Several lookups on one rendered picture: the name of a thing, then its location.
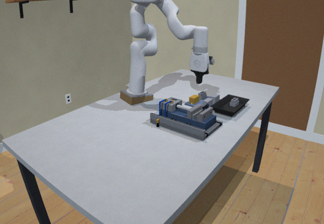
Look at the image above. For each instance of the grey long flat bar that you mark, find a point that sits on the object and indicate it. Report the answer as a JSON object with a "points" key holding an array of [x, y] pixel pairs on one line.
{"points": [[196, 114]]}

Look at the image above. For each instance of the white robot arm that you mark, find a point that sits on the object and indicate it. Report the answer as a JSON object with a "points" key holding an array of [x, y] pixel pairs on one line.
{"points": [[142, 30]]}

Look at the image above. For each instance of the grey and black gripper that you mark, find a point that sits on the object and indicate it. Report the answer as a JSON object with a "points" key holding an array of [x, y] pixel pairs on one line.
{"points": [[199, 64]]}

